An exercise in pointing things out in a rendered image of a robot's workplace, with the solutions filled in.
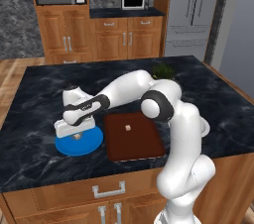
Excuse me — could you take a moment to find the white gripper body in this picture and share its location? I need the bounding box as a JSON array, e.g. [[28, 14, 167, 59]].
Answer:
[[54, 117, 96, 140]]

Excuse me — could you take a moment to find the brown rectangular tray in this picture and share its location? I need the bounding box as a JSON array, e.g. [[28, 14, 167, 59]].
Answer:
[[102, 111, 167, 164]]

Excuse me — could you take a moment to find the blue round plate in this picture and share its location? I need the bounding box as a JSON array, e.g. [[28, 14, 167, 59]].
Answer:
[[54, 125, 105, 158]]

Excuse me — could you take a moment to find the wooden island drawer front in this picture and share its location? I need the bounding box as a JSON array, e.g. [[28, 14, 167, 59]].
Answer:
[[30, 168, 166, 213]]

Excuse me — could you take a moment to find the wooden island cupboard door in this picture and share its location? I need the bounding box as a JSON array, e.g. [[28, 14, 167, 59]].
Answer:
[[110, 191, 172, 224], [13, 200, 112, 224]]

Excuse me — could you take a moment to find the wooden cupboard run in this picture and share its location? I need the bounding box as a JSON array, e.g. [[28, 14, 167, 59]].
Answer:
[[27, 0, 174, 65]]

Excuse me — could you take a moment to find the green potted plant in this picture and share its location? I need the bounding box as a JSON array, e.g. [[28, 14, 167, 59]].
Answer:
[[151, 62, 177, 81]]

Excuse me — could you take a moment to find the silver toaster oven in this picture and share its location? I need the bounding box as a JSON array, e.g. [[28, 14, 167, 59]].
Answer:
[[117, 0, 149, 11]]

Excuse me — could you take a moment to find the silver fridge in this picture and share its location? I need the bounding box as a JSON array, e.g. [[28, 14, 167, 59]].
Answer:
[[164, 0, 224, 62]]

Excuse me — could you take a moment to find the silver drawer handle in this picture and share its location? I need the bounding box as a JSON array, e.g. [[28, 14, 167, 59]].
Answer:
[[91, 180, 127, 199]]

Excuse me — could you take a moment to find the silver cupboard door handle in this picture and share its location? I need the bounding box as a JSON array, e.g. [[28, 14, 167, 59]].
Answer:
[[97, 204, 108, 224], [113, 201, 124, 224]]

